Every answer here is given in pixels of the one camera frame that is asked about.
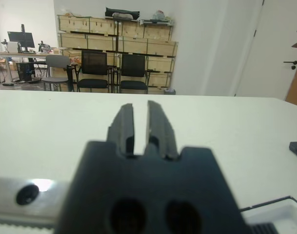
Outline black mesh chair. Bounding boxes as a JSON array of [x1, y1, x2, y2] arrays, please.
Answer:
[[113, 53, 153, 95], [66, 50, 113, 93]]

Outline grey cloth bundle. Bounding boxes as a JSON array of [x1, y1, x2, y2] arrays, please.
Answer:
[[113, 12, 135, 20]]

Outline crumpled plastic bag pile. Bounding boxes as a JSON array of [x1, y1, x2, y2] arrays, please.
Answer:
[[152, 10, 174, 21]]

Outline white bag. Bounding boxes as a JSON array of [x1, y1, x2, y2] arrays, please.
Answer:
[[59, 8, 79, 17]]

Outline black desktop instrument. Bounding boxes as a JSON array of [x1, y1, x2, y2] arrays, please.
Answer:
[[38, 40, 51, 53]]

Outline long black bag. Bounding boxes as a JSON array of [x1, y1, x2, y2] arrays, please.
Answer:
[[104, 7, 140, 20]]

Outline white door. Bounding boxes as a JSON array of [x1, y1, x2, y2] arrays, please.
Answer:
[[235, 0, 297, 101]]

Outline black monitor stand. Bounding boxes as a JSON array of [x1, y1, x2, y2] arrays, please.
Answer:
[[20, 23, 30, 54]]

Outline flat black boards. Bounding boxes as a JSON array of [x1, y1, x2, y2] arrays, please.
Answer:
[[140, 19, 175, 26]]

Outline white desktop box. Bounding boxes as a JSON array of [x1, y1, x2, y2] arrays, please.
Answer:
[[7, 41, 20, 53]]

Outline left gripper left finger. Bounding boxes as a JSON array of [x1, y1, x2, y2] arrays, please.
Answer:
[[106, 103, 136, 157]]

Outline black box base white insert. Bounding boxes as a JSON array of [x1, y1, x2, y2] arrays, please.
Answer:
[[239, 195, 297, 234]]

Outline black computer monitor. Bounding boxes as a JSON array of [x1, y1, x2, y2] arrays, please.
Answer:
[[7, 31, 36, 49]]

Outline white office desk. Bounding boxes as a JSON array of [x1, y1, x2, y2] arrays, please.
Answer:
[[0, 51, 66, 85]]

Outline grey round-seat chair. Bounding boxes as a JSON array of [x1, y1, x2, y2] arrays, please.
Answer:
[[42, 55, 71, 92]]

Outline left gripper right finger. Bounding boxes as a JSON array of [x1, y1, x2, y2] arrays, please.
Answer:
[[144, 99, 180, 159]]

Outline black door handle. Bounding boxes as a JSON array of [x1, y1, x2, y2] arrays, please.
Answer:
[[283, 59, 297, 71]]

